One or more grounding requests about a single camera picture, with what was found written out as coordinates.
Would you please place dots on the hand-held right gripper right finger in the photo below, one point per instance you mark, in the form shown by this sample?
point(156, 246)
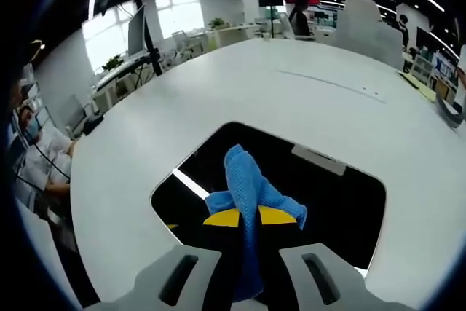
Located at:
point(276, 249)

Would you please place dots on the potted plant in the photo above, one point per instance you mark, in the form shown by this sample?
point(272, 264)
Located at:
point(217, 23)
point(112, 63)

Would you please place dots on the grey divider panel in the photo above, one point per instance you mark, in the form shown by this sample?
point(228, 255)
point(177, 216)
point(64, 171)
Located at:
point(371, 45)

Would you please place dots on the operator in white shirt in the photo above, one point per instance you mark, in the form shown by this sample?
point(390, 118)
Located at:
point(32, 169)

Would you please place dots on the grey headset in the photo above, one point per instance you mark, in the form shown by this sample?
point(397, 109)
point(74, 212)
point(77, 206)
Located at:
point(449, 116)

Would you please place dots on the blue cleaning cloth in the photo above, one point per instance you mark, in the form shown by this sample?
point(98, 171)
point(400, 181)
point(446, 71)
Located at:
point(242, 180)

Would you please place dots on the person's head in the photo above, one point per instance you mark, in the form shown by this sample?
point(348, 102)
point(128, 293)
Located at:
point(31, 123)

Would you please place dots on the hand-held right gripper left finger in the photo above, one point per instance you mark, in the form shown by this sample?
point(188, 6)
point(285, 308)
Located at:
point(218, 249)

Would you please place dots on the white office chair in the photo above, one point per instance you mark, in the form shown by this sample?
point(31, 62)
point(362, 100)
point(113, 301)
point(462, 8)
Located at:
point(181, 41)

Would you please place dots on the small dark object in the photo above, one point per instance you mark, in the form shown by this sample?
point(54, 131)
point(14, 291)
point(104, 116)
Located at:
point(92, 124)

